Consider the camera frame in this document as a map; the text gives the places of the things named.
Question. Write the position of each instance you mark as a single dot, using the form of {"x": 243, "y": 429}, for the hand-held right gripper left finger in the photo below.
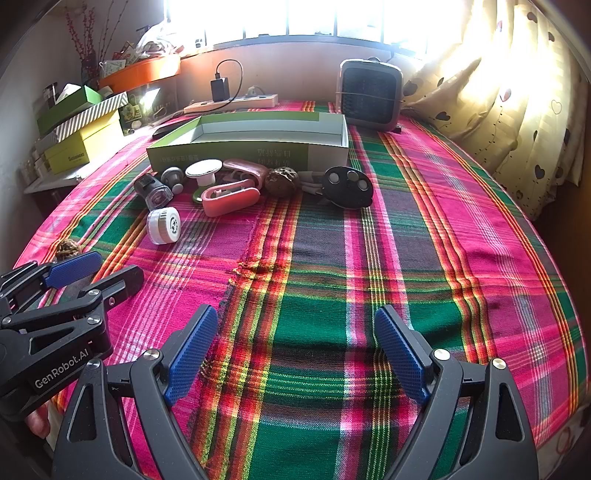
{"x": 191, "y": 355}

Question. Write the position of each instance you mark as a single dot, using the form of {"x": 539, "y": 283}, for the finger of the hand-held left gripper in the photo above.
{"x": 122, "y": 281}
{"x": 74, "y": 270}

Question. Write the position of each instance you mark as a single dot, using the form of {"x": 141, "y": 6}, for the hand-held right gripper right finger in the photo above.
{"x": 401, "y": 355}

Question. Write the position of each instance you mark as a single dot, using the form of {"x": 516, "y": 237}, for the brown walnut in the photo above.
{"x": 69, "y": 248}
{"x": 281, "y": 181}

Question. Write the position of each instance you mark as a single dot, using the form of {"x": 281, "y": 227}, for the white ribbed round container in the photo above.
{"x": 161, "y": 226}

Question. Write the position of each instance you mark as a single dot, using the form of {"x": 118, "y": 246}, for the black clear plastic light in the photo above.
{"x": 152, "y": 191}

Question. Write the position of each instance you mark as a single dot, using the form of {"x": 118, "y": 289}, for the grey mushroom-shaped knob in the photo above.
{"x": 173, "y": 176}

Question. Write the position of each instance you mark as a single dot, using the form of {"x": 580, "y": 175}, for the pink U-shaped clip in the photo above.
{"x": 231, "y": 205}

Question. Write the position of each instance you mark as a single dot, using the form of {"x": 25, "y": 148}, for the white disc green-base stand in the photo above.
{"x": 203, "y": 168}

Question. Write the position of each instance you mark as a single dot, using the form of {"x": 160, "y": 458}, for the black oval three-hole disc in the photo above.
{"x": 346, "y": 196}

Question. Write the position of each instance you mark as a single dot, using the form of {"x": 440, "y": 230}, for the pink curved massager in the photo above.
{"x": 251, "y": 168}

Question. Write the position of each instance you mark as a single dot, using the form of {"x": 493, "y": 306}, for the green and white cardboard box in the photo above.
{"x": 277, "y": 152}

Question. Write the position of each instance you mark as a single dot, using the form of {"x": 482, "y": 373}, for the person's left hand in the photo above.
{"x": 38, "y": 422}

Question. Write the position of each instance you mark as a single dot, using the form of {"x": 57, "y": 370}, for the white side shelf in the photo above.
{"x": 60, "y": 180}

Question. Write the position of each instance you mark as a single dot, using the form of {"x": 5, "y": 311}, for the pink green plaid cloth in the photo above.
{"x": 323, "y": 277}

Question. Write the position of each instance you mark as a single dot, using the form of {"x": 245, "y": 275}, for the black smartphone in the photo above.
{"x": 164, "y": 130}

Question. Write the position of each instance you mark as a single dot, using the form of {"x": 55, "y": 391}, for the green carton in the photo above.
{"x": 78, "y": 104}

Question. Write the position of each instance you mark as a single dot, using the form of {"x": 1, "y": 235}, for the green patterned tin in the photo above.
{"x": 130, "y": 112}

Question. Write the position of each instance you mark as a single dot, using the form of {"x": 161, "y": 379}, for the dark glass jar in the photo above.
{"x": 51, "y": 96}

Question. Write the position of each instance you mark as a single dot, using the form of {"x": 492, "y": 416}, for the brown wooden cabinet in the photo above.
{"x": 568, "y": 230}

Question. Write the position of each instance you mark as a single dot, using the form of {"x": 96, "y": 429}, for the orange tray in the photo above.
{"x": 147, "y": 71}

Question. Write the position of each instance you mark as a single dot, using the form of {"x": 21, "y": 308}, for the beige power strip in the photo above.
{"x": 240, "y": 102}

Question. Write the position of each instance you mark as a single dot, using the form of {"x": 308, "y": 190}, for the small printed cartons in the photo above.
{"x": 120, "y": 60}

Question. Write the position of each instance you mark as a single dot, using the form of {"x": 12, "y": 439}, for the black charger adapter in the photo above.
{"x": 219, "y": 88}

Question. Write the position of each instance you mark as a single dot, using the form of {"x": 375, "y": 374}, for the white plug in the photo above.
{"x": 251, "y": 92}

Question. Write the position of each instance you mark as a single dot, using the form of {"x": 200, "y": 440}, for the red berry branches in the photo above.
{"x": 85, "y": 32}

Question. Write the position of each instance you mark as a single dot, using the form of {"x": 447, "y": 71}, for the white plastic bag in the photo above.
{"x": 159, "y": 37}

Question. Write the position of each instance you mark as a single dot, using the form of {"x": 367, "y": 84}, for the cream heart-print curtain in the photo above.
{"x": 508, "y": 115}

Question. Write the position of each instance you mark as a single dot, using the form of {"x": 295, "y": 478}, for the small grey fan heater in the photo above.
{"x": 369, "y": 92}

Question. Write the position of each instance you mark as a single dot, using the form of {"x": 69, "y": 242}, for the barred window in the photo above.
{"x": 300, "y": 18}

